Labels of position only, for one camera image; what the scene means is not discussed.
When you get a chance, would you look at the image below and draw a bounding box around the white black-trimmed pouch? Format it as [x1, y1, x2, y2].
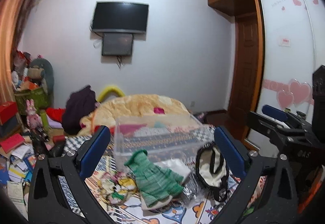
[195, 141, 229, 202]

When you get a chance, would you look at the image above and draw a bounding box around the white drawstring cloth bag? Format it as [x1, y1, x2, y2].
[154, 159, 191, 184]

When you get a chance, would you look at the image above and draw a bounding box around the green knitted glove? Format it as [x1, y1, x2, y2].
[124, 149, 183, 208]

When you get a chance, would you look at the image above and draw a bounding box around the yellow floral scrunchie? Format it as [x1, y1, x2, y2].
[97, 171, 137, 205]

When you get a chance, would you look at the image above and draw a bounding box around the pink bunny doll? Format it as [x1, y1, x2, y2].
[26, 99, 42, 135]

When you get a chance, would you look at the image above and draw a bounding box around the dark purple clothing pile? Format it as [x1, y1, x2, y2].
[62, 85, 97, 135]

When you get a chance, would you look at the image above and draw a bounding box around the green cardboard box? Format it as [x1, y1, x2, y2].
[14, 87, 51, 115]

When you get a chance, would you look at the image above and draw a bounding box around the red box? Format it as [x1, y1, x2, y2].
[0, 102, 18, 125]

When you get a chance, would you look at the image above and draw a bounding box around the clear plastic storage bin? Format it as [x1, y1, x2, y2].
[113, 114, 214, 172]

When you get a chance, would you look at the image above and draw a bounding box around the wooden wardrobe with sliding doors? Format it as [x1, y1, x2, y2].
[208, 0, 324, 157]

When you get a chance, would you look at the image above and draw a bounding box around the yellow curved plush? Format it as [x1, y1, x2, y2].
[97, 85, 125, 103]

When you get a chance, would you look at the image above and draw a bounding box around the yellow patterned quilt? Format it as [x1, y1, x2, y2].
[77, 94, 189, 136]

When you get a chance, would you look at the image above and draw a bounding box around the grey plush toy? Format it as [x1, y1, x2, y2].
[28, 58, 54, 95]

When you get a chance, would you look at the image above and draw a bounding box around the orange pink curtain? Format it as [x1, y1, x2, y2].
[1, 0, 36, 103]

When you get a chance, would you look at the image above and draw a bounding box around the small dark wall monitor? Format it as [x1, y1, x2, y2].
[101, 33, 134, 57]

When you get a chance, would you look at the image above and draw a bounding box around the black wall television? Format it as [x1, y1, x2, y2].
[91, 2, 149, 34]

